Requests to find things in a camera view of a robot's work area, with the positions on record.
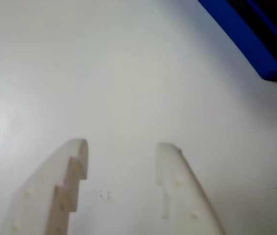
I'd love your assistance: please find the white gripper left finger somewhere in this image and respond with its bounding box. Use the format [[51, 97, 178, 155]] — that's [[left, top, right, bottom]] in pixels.
[[2, 138, 90, 235]]

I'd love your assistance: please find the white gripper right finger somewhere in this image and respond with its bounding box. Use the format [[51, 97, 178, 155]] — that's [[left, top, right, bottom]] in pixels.
[[156, 142, 226, 235]]

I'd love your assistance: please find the blue square box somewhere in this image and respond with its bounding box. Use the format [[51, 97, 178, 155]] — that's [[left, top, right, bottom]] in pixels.
[[197, 0, 277, 82]]

